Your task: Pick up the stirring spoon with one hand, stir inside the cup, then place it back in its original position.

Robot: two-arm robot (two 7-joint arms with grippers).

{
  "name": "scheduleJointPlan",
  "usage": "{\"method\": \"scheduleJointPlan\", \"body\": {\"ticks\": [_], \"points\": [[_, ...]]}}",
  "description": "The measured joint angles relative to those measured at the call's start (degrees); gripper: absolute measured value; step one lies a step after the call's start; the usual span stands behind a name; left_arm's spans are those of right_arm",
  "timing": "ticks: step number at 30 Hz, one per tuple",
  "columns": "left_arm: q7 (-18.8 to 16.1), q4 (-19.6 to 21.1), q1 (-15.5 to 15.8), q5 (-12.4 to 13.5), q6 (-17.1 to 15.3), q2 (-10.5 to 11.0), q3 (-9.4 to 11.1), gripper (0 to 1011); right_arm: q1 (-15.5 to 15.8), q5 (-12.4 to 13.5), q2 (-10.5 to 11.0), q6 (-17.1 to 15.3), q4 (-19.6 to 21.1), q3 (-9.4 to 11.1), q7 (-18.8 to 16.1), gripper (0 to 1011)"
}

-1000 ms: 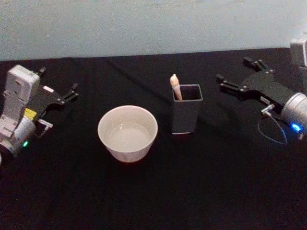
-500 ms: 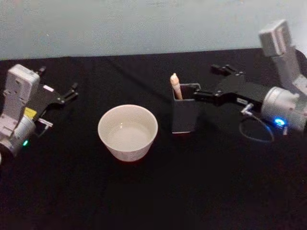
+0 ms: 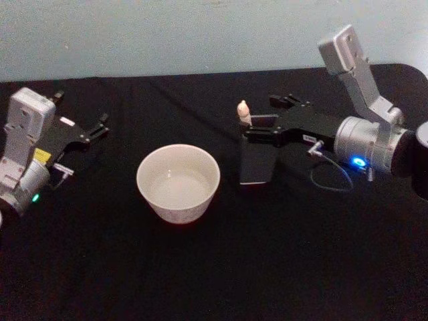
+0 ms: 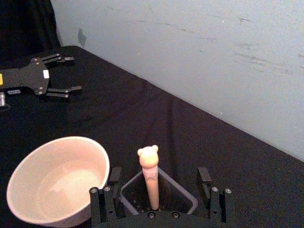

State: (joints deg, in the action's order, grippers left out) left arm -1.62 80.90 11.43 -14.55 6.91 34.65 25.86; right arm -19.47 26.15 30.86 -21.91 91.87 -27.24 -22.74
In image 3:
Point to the black table cloth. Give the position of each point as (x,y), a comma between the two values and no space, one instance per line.
(214,267)

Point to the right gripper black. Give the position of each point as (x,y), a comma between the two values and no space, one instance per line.
(311,128)

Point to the white ceramic bowl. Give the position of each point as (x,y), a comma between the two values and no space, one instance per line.
(178,187)

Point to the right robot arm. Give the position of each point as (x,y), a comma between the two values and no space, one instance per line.
(368,133)

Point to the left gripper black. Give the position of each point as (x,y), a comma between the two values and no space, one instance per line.
(65,137)

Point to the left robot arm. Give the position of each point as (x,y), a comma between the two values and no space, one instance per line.
(23,140)

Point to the black rectangular box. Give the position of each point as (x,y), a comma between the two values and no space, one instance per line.
(258,164)

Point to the small white plastic piece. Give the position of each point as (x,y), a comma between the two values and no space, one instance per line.
(243,112)

